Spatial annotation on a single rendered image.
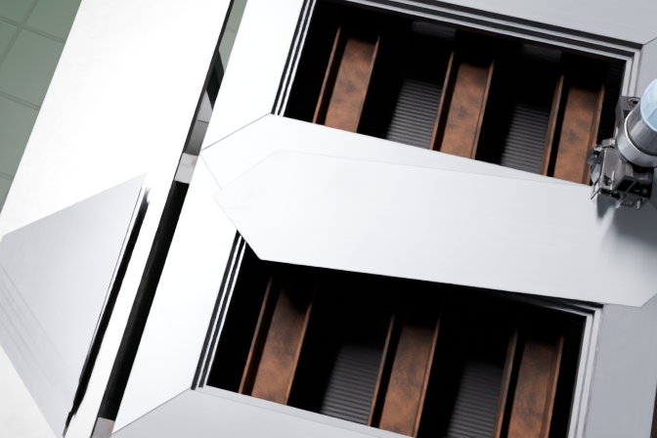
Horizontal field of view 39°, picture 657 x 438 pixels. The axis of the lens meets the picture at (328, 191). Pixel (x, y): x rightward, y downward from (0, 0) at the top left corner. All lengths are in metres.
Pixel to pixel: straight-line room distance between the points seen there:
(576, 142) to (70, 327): 0.92
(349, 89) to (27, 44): 1.18
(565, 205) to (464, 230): 0.16
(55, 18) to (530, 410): 1.69
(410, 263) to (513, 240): 0.16
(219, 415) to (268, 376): 0.21
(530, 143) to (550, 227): 0.42
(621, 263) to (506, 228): 0.18
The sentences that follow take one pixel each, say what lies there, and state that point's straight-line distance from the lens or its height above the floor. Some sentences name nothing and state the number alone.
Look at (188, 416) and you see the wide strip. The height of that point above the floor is 0.87.
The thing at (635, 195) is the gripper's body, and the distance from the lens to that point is 1.34.
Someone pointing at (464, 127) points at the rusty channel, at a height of 0.68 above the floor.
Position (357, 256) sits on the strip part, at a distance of 1.40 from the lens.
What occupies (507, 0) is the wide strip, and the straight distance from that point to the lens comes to 1.60.
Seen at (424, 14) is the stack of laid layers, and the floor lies 0.83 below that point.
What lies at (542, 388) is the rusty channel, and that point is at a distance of 1.59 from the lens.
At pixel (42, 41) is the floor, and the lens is 2.64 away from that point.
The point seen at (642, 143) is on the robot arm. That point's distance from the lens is 1.23.
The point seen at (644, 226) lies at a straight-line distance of 1.49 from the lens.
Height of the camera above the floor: 2.22
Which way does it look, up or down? 71 degrees down
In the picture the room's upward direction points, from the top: straight up
